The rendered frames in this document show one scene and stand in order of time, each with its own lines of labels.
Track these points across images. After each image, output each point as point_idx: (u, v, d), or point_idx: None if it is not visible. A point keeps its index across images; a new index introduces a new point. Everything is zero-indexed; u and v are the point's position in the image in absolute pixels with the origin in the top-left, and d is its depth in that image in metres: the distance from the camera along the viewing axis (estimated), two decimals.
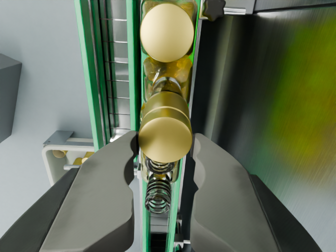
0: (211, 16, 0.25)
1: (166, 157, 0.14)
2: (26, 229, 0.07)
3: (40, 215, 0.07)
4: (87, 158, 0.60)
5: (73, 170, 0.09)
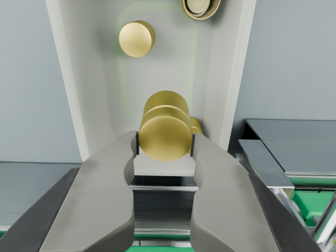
0: None
1: None
2: (26, 229, 0.07)
3: (40, 215, 0.07)
4: (187, 145, 0.12)
5: (73, 170, 0.09)
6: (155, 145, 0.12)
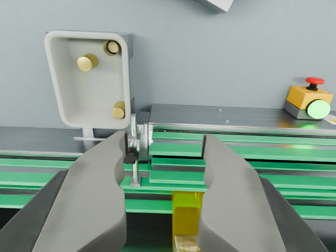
0: None
1: None
2: (15, 235, 0.06)
3: (29, 220, 0.07)
4: None
5: (61, 173, 0.09)
6: None
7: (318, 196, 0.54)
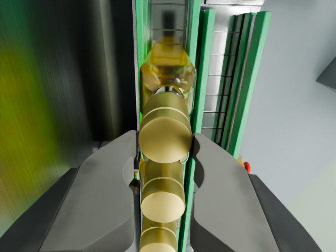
0: (131, 187, 0.34)
1: (156, 236, 0.18)
2: (26, 229, 0.07)
3: (40, 215, 0.07)
4: (181, 212, 0.15)
5: (73, 170, 0.09)
6: (155, 212, 0.15)
7: None
